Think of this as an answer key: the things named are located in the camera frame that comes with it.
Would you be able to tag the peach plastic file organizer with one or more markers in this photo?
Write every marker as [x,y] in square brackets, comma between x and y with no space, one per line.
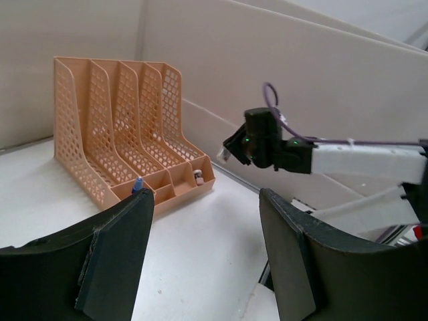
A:
[117,120]

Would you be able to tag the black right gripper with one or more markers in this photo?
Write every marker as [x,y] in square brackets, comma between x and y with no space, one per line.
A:
[255,141]

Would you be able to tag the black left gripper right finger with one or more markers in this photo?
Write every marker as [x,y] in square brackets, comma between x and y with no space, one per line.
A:
[322,273]

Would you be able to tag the pink white stapler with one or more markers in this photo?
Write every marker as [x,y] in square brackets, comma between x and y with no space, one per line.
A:
[198,175]

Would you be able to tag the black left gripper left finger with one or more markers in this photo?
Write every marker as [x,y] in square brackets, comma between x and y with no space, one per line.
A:
[88,271]

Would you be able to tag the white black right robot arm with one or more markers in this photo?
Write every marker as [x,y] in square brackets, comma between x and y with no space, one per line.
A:
[403,204]

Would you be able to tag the staples box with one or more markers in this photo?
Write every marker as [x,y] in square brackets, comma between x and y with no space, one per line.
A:
[223,155]

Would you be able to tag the blue cap glue bottle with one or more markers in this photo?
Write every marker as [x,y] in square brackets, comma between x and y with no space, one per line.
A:
[138,185]

